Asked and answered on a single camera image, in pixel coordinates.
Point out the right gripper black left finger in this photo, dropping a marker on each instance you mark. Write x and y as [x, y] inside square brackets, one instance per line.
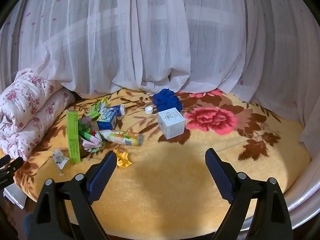
[64, 209]

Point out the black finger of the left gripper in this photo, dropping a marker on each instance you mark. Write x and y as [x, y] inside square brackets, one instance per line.
[8, 169]

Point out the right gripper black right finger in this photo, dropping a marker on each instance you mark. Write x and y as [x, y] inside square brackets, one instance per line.
[271, 219]

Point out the white paper scrap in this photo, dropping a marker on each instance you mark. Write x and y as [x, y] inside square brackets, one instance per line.
[60, 160]

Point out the long green box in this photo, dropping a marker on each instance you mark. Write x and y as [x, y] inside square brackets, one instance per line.
[73, 136]

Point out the pink green bag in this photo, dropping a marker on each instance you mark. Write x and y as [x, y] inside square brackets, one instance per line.
[89, 135]

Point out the yellow plastic scrap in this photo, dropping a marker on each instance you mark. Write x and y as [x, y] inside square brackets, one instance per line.
[122, 159]

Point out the green snack wrapper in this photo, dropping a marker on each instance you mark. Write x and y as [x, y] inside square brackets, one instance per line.
[95, 110]

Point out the blue snack box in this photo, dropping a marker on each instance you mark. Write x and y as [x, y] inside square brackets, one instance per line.
[107, 119]

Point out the orange drink bottle wrapper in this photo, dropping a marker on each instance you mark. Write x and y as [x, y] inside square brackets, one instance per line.
[122, 137]

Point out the blue white medicine box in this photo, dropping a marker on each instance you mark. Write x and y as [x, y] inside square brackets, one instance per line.
[119, 110]

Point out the white cube box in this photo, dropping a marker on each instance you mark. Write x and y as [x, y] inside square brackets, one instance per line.
[171, 123]

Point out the white bottle cap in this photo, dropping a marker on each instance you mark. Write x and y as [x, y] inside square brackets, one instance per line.
[149, 110]

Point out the blue cloth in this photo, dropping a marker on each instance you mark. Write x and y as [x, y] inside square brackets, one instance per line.
[166, 99]

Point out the folded pink floral quilt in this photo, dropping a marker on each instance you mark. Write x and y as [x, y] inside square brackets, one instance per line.
[29, 107]

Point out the yellow floral plush blanket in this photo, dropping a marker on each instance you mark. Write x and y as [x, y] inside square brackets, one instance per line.
[167, 192]

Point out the white sheer floral curtain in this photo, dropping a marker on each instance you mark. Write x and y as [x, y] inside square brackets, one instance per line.
[266, 51]

